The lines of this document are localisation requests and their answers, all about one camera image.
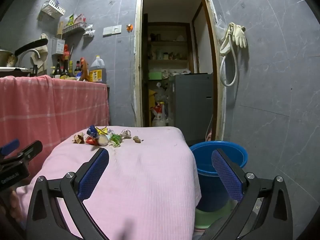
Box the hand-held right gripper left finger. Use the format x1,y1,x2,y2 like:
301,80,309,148
26,148,110,240

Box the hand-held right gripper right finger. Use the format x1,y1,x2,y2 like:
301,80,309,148
200,149,294,240

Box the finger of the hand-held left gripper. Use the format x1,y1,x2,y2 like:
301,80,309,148
0,140,43,167
0,139,20,157

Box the onion peel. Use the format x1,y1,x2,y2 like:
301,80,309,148
97,134,110,147

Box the blue plastic bucket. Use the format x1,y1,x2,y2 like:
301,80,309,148
189,141,248,212

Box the red blue wrapper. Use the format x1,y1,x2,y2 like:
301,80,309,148
85,126,100,145

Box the green wrapper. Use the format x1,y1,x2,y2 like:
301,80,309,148
109,134,123,147

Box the person's left hand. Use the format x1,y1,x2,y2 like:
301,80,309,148
7,190,25,223

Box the pink flower-print blanket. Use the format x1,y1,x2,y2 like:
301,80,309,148
15,126,202,240

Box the green plastic basin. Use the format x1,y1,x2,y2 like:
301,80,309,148
194,201,238,232

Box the red plaid cloth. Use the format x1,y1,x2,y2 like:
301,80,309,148
0,75,110,188

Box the grey washing machine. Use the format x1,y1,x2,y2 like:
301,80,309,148
168,73,215,143

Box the small dark bottle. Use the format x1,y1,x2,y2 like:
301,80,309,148
53,59,62,78

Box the red white bottle on floor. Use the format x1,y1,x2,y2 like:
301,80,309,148
150,102,169,127

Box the tall dark sauce bottle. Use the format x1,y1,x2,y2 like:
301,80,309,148
60,56,71,79

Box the metal pot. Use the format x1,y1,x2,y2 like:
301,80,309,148
0,50,18,68

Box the dark sauce bottles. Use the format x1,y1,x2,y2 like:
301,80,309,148
80,57,90,82

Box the metal faucet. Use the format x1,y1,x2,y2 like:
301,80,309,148
18,49,41,67

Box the beige hanging cloth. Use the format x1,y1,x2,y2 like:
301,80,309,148
30,33,49,68

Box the large cooking oil jug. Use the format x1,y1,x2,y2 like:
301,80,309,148
89,55,107,84

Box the white utensil holder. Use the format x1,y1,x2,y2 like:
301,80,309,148
52,37,65,55

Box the pantry shelves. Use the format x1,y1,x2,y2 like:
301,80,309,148
147,22,192,68

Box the crumpled white plastic bag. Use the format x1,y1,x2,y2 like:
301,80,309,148
83,24,96,37

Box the cream rubber gloves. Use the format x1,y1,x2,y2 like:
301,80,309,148
226,22,248,48

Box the clear hanging plastic bag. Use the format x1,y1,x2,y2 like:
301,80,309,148
215,17,229,42

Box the black pan handle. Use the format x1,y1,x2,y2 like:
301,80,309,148
14,38,49,57

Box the white hose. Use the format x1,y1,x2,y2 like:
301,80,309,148
219,24,238,87

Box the wooden door frame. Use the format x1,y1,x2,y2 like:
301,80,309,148
132,0,227,142

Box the wall shelf rack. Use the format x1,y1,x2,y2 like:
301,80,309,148
62,22,87,34

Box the white plastic wall basket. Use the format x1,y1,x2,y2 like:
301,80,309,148
41,0,66,18

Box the white switch panel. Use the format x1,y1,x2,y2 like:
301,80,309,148
103,24,122,36

